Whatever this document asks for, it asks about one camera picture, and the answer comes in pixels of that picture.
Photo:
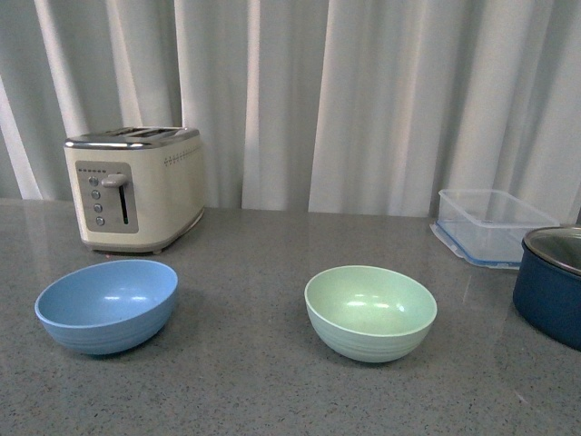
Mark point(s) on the green bowl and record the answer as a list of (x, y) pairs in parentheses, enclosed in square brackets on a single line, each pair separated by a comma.
[(369, 314)]

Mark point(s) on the blue bowl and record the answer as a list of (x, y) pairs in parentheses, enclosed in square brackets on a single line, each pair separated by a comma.
[(108, 307)]

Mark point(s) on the white curtain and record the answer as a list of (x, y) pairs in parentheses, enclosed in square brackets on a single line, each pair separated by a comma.
[(322, 106)]

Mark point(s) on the cream two-slot toaster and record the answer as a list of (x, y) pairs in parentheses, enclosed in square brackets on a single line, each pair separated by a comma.
[(136, 189)]

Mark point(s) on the clear plastic food container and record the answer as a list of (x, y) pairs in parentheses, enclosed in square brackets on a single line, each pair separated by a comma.
[(486, 227)]

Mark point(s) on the dark blue pot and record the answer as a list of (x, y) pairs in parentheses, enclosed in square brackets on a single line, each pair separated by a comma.
[(547, 290)]

